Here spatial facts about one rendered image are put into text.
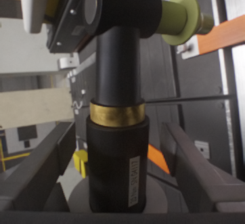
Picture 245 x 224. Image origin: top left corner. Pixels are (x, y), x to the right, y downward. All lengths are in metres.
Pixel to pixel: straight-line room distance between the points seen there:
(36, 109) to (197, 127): 4.28
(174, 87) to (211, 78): 0.06
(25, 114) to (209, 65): 4.32
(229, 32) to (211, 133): 0.13
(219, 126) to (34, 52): 4.45
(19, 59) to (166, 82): 4.31
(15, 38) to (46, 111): 1.74
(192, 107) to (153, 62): 0.10
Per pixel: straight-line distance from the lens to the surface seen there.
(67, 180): 4.60
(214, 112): 0.25
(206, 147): 0.27
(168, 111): 0.29
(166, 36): 0.17
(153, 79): 0.31
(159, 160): 0.33
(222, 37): 0.24
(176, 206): 0.35
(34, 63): 4.50
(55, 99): 4.49
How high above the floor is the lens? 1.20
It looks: 29 degrees down
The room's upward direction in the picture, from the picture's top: 98 degrees counter-clockwise
